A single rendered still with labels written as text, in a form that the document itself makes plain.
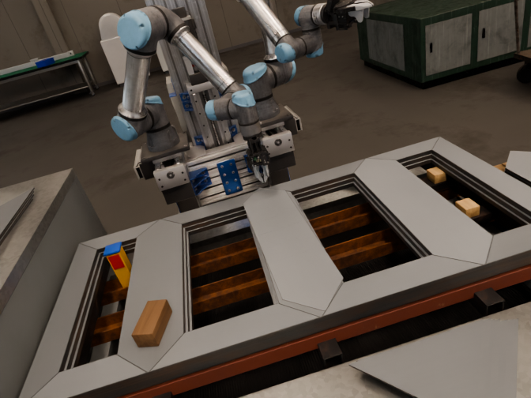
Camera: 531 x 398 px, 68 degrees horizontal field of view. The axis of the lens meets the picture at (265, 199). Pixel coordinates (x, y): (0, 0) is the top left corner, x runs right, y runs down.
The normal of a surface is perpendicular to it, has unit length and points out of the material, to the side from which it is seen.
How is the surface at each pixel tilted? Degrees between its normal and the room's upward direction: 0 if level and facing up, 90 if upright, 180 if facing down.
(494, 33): 90
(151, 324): 0
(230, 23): 90
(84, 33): 90
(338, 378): 0
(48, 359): 0
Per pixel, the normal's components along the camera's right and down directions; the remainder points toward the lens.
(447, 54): 0.18, 0.46
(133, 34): -0.37, 0.45
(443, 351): -0.22, -0.84
